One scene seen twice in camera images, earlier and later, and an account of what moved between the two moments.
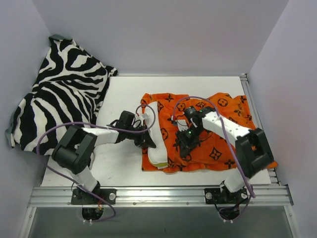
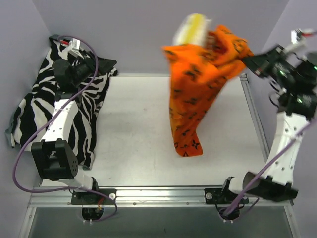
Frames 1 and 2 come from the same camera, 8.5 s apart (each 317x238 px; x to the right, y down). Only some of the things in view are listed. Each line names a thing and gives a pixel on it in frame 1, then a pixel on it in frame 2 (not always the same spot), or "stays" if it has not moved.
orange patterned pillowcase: [213, 151] to [198, 72]
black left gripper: [142, 139] to [99, 65]
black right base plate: [215, 196] stays
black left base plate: [79, 196] stays
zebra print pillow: [70, 86] stays
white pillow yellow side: [157, 156] to [193, 29]
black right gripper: [184, 143] to [261, 64]
